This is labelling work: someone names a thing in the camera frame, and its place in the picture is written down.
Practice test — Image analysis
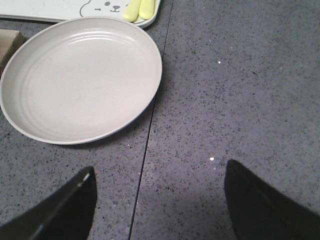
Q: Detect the yellow plastic utensil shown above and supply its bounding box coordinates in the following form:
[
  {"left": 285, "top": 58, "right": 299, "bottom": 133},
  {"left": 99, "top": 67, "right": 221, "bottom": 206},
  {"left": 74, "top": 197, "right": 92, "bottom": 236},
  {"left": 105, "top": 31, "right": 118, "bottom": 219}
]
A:
[{"left": 122, "top": 0, "right": 141, "bottom": 22}]

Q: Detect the wooden cutting board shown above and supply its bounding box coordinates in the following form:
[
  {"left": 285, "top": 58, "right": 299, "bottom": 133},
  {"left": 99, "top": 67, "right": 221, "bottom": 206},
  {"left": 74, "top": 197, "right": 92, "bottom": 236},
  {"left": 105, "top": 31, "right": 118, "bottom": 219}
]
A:
[{"left": 0, "top": 29, "right": 27, "bottom": 69}]

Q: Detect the yellow plastic fork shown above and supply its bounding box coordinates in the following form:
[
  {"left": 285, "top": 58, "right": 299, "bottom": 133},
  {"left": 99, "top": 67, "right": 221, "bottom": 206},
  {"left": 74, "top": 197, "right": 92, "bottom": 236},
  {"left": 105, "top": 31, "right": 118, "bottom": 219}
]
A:
[{"left": 138, "top": 0, "right": 155, "bottom": 20}]

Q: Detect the white bear print tray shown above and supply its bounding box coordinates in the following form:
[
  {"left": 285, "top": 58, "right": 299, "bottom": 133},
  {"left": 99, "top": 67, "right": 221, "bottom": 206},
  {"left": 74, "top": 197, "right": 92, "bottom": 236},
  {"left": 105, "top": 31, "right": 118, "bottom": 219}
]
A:
[{"left": 0, "top": 0, "right": 162, "bottom": 29}]

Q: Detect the beige round plate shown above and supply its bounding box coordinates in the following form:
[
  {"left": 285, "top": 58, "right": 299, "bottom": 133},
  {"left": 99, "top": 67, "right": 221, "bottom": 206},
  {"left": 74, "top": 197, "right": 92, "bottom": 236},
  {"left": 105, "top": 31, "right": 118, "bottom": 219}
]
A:
[{"left": 0, "top": 17, "right": 163, "bottom": 145}]

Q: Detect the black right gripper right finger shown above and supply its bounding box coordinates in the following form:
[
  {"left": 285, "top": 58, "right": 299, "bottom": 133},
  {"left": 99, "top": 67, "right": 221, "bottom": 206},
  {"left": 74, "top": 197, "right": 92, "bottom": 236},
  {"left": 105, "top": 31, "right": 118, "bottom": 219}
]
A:
[{"left": 224, "top": 159, "right": 320, "bottom": 240}]

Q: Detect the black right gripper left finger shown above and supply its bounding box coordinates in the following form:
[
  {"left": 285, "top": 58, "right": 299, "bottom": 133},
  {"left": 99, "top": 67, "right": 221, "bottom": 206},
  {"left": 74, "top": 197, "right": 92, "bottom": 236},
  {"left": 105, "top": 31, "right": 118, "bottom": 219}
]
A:
[{"left": 0, "top": 166, "right": 97, "bottom": 240}]

